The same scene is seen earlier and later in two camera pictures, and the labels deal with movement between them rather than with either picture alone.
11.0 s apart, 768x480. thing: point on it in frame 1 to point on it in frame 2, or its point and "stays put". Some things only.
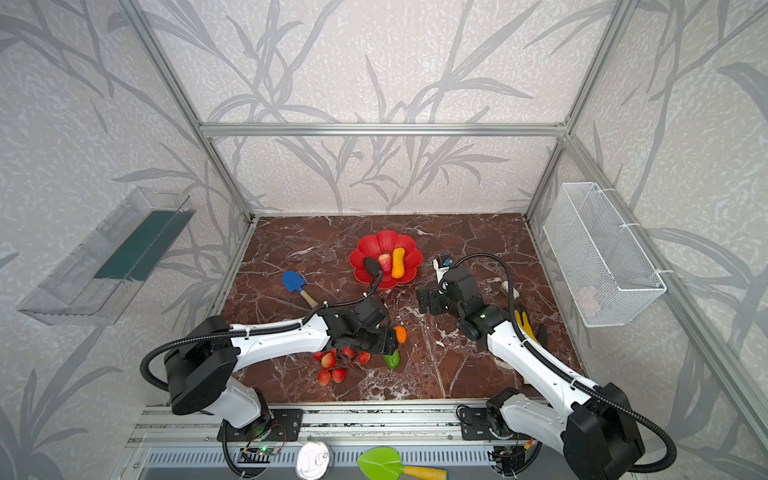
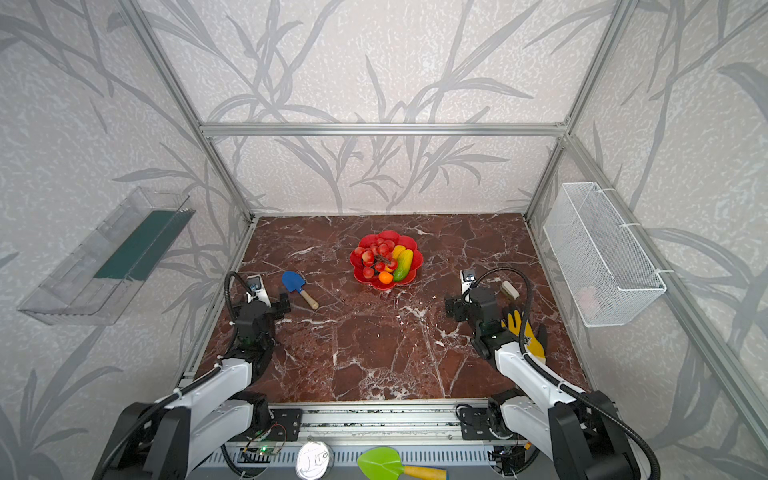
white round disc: [314, 460] stays put
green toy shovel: [381, 463] stays put
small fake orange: [401, 334] to [385, 277]
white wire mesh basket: [608, 276] stays put
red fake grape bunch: [334, 364] to [377, 258]
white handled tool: [505, 285] stays put
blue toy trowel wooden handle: [294, 281] stays put
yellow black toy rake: [525, 326] stays put
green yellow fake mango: [392, 360] to [403, 257]
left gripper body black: [384, 341] to [274, 306]
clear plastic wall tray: [97, 278] stays put
